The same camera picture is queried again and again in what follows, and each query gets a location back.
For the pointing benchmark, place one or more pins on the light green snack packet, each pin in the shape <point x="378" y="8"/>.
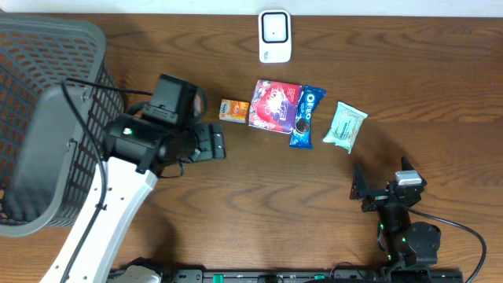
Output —
<point x="345" y="126"/>

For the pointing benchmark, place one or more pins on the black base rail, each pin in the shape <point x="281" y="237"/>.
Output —
<point x="142" y="274"/>

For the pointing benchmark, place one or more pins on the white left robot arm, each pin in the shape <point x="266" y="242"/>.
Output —
<point x="136" y="153"/>

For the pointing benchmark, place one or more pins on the white barcode scanner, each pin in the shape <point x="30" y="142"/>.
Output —
<point x="275" y="36"/>

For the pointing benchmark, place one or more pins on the blue Oreo cookie pack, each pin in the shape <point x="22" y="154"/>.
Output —
<point x="300" y="137"/>

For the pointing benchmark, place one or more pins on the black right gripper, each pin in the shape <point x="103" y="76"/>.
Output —
<point x="360" y="191"/>

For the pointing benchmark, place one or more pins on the orange small box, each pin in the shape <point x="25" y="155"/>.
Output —
<point x="233" y="111"/>

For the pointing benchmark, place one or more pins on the red purple snack bag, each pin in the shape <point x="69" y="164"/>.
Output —
<point x="274" y="106"/>

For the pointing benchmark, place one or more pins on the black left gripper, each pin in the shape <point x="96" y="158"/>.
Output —
<point x="214" y="141"/>

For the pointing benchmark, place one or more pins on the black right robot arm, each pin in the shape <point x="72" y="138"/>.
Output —
<point x="410" y="244"/>

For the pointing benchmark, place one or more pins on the grey plastic mesh basket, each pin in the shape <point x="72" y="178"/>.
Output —
<point x="56" y="98"/>

